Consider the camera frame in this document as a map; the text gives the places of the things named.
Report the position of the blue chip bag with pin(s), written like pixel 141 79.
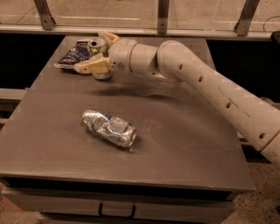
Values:
pixel 78 53

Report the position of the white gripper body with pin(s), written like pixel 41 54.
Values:
pixel 119 54

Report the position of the crushed green 7up can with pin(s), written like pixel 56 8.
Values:
pixel 98 45

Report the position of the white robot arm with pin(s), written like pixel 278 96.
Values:
pixel 257 121

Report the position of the left metal bracket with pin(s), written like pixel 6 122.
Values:
pixel 46 19

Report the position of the metal bracket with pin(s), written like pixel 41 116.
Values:
pixel 46 19
pixel 163 12
pixel 243 25

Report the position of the right metal bracket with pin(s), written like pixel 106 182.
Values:
pixel 243 25

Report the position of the crushed silver blue can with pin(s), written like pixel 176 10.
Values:
pixel 113 129

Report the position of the orange tape roll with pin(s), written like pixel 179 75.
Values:
pixel 268 101

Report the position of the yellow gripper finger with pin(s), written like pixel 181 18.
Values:
pixel 109 38
pixel 97 64

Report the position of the drawer with black handle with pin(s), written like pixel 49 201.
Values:
pixel 84 207

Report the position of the middle metal bracket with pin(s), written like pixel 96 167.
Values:
pixel 163 12

